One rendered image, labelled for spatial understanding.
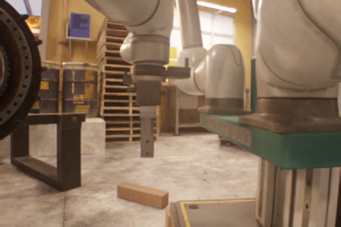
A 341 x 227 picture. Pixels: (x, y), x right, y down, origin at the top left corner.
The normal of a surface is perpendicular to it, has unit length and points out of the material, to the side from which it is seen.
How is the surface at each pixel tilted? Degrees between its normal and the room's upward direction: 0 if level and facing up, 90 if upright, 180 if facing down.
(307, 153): 90
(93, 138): 90
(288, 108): 84
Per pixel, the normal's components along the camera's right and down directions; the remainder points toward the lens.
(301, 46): -0.66, 0.74
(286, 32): -0.81, 0.57
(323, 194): 0.08, 0.00
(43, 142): 0.38, 0.00
